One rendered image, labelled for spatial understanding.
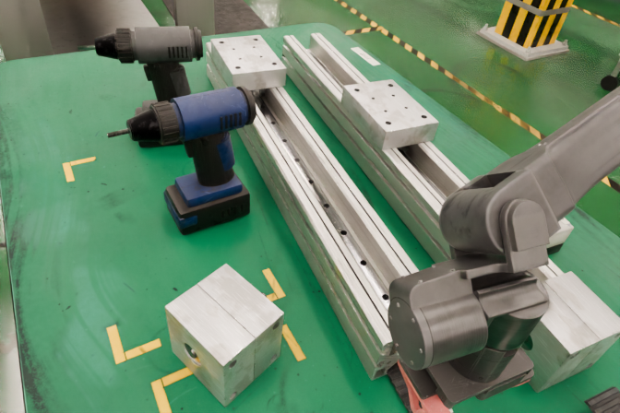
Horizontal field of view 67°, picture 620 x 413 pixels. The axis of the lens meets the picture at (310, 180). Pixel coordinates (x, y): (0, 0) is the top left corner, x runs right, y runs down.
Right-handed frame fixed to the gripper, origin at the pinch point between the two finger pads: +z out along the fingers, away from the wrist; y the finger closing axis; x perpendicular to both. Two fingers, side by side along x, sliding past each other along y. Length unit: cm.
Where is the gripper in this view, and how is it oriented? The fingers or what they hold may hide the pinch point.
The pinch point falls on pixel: (447, 396)
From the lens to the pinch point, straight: 58.6
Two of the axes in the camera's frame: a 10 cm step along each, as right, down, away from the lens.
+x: 3.9, 6.2, -6.8
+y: -9.1, 1.9, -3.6
